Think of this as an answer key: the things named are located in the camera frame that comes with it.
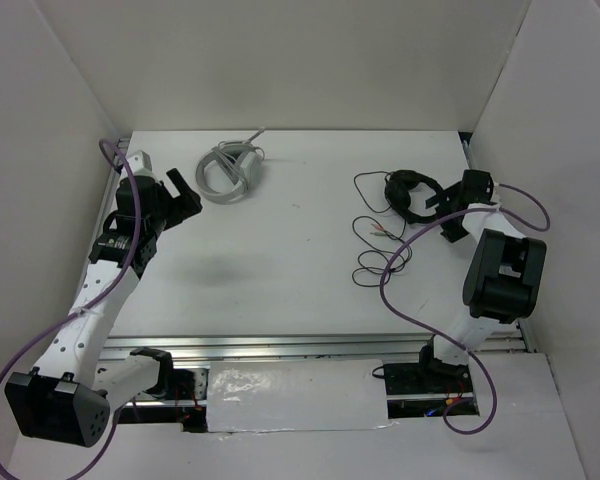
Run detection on black headphones with cable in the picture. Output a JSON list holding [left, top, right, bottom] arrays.
[[351, 169, 442, 289]]

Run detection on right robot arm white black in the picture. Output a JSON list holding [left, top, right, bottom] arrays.
[[415, 170, 547, 392]]

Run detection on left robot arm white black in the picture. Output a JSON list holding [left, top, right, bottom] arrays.
[[4, 169, 202, 447]]

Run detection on grey white headphone stand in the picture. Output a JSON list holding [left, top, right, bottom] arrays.
[[195, 127, 266, 205]]

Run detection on white taped cover plate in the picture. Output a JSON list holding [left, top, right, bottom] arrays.
[[206, 360, 389, 433]]

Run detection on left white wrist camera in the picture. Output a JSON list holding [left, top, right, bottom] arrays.
[[126, 150, 155, 178]]

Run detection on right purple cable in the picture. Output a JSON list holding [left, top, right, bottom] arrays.
[[380, 182, 552, 436]]

